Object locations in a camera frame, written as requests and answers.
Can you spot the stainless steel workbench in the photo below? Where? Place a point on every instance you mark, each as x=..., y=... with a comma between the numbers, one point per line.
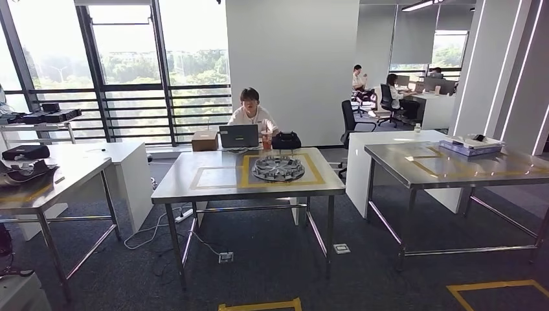
x=463, y=165
x=171, y=180
x=73, y=171

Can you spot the black curved car part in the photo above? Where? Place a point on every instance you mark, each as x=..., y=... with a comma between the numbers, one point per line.
x=25, y=174

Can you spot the plastic cup red drink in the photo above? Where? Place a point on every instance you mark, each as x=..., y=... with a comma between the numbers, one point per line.
x=266, y=144

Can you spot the silver car hubcap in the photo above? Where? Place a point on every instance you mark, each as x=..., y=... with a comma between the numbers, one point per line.
x=279, y=169

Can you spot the black handbag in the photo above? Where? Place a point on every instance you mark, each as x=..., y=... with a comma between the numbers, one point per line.
x=286, y=142

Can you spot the grey laptop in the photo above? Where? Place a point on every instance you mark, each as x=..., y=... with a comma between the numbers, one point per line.
x=419, y=87
x=239, y=136

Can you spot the person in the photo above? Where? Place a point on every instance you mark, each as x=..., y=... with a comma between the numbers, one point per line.
x=358, y=81
x=251, y=118
x=436, y=72
x=392, y=92

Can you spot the brown cardboard box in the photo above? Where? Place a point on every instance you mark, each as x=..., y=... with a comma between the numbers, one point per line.
x=205, y=141

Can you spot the white table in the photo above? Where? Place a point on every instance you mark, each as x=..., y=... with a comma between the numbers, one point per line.
x=128, y=184
x=356, y=171

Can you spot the black office chair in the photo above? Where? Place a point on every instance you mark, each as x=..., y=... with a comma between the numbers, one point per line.
x=386, y=101
x=349, y=116

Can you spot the white power strip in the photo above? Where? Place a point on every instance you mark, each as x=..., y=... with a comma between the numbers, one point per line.
x=183, y=216

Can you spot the metal floor socket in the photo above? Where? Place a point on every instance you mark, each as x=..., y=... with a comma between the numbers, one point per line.
x=226, y=257

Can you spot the metal floor plate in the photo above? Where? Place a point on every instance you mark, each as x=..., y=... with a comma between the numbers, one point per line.
x=342, y=249

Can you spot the clear plastic bottle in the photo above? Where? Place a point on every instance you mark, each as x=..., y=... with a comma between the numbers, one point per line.
x=417, y=129

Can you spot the small grey computer monitor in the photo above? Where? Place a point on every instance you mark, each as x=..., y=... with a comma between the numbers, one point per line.
x=403, y=80

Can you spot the large grey computer monitor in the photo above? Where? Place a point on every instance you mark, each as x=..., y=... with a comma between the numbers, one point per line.
x=439, y=86

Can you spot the grey roller blind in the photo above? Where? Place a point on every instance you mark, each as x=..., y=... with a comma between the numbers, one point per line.
x=454, y=17
x=414, y=34

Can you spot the blue white flat box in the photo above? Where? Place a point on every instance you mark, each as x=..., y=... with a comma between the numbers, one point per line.
x=467, y=150

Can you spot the white linear ceiling light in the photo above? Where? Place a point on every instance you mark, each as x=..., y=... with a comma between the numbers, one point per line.
x=418, y=5

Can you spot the long black equipment box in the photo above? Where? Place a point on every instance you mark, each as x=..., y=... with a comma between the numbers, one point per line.
x=56, y=117

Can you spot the small black box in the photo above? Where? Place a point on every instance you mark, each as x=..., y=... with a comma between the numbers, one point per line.
x=50, y=107

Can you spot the steel cart table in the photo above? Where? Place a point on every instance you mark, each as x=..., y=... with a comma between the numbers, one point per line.
x=38, y=127

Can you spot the black flat case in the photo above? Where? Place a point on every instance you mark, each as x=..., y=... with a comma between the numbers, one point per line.
x=25, y=152

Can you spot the white cabinet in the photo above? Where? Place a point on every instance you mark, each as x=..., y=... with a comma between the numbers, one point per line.
x=21, y=296

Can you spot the black window frame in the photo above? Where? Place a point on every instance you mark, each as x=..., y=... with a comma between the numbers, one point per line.
x=162, y=64

